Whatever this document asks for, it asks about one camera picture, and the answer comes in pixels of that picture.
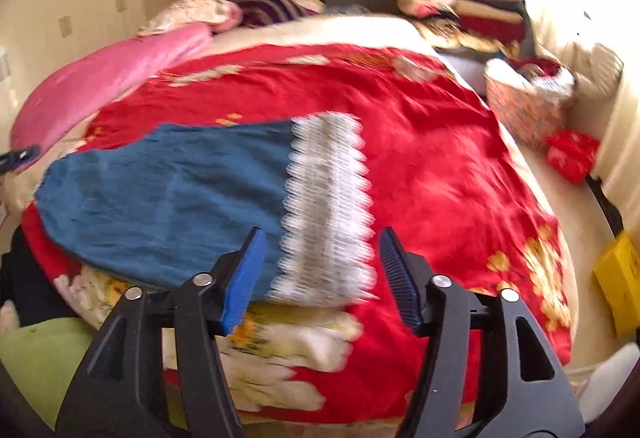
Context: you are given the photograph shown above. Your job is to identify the cream bed sheet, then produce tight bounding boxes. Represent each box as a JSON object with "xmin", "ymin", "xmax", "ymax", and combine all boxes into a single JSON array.
[{"xmin": 205, "ymin": 14, "xmax": 436, "ymax": 57}]

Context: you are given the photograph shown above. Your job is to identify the red floral bed blanket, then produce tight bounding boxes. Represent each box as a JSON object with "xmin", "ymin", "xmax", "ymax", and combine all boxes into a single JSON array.
[{"xmin": 19, "ymin": 42, "xmax": 574, "ymax": 426}]

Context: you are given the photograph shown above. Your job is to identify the pink quilt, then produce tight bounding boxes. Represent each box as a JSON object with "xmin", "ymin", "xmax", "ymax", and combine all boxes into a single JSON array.
[{"xmin": 9, "ymin": 23, "xmax": 212, "ymax": 152}]

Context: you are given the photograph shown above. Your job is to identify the white knitted garment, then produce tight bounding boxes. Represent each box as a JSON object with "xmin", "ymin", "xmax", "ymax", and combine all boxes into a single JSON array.
[{"xmin": 573, "ymin": 42, "xmax": 624, "ymax": 100}]

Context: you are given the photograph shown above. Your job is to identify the floral laundry basket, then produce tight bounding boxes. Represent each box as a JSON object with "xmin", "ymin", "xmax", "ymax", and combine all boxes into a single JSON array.
[{"xmin": 484, "ymin": 58, "xmax": 575, "ymax": 151}]

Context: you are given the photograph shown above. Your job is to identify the red bag on floor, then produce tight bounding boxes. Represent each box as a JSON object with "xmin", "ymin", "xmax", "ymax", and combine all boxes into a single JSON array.
[{"xmin": 546, "ymin": 129, "xmax": 600, "ymax": 184}]

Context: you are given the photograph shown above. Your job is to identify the blue denim lace-trimmed pants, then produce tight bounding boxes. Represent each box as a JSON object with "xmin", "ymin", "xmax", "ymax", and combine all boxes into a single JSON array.
[{"xmin": 35, "ymin": 112, "xmax": 376, "ymax": 307}]

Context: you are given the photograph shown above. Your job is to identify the green garment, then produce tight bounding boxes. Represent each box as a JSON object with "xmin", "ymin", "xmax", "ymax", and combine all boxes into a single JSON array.
[{"xmin": 1, "ymin": 318, "xmax": 96, "ymax": 429}]

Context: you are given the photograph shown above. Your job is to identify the purple striped pillow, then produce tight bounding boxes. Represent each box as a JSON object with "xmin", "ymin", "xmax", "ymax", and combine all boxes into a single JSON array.
[{"xmin": 236, "ymin": 0, "xmax": 326, "ymax": 28}]

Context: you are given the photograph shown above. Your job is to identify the yellow box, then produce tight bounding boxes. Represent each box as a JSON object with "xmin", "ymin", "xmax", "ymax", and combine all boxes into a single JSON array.
[{"xmin": 593, "ymin": 230, "xmax": 640, "ymax": 337}]

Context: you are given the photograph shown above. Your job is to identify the floral pink pillow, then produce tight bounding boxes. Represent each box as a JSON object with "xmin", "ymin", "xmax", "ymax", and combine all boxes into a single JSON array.
[{"xmin": 138, "ymin": 0, "xmax": 243, "ymax": 37}]

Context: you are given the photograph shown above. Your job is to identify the stack of folded clothes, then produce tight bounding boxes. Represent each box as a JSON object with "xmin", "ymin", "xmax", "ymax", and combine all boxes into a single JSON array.
[{"xmin": 396, "ymin": 0, "xmax": 535, "ymax": 60}]

